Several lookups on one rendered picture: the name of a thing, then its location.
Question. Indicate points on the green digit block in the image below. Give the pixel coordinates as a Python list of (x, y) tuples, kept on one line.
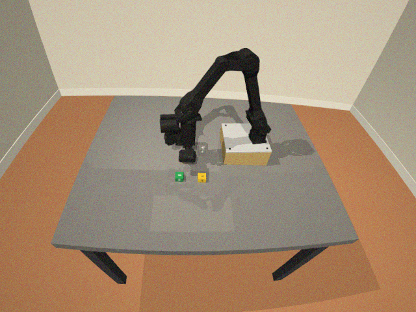
[(179, 176)]

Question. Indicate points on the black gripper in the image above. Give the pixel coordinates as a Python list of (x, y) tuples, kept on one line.
[(188, 154)]

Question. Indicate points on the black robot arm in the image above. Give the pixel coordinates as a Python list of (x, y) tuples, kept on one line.
[(243, 60)]

